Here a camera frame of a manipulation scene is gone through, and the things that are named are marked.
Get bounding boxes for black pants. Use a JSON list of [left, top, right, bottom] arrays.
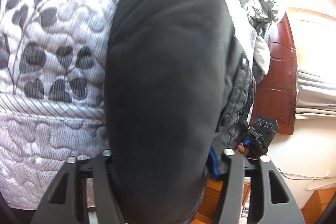
[[104, 0, 254, 223]]

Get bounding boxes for person's right hand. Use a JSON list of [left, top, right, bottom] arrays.
[[236, 144, 249, 157]]

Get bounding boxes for dark wooden headboard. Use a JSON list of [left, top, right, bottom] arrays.
[[252, 15, 297, 135]]

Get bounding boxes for beige side curtain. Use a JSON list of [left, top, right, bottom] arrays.
[[295, 69, 335, 119]]

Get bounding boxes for white fleece cloth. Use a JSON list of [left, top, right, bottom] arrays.
[[253, 36, 270, 75]]

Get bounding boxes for grey pillow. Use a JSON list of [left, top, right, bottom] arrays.
[[232, 0, 280, 30]]

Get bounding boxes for grey leaf-pattern quilt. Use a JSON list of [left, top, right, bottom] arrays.
[[1, 0, 118, 210]]

